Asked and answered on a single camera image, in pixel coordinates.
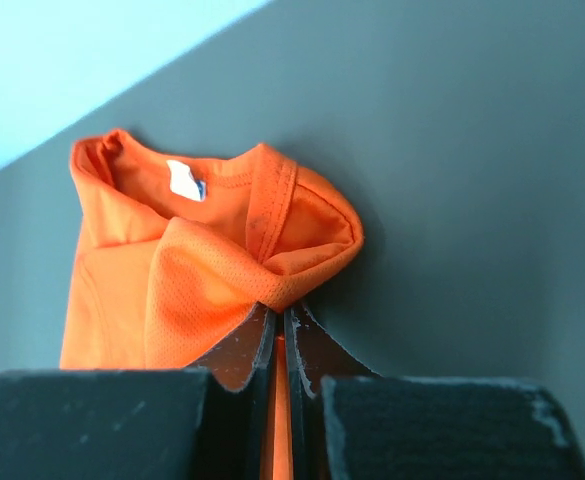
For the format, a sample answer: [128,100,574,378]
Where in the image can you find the orange t shirt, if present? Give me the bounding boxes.
[59,128,366,480]

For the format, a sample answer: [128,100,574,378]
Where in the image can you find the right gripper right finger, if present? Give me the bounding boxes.
[283,302,379,479]

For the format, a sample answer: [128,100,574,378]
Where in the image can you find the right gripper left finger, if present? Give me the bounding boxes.
[191,303,276,479]

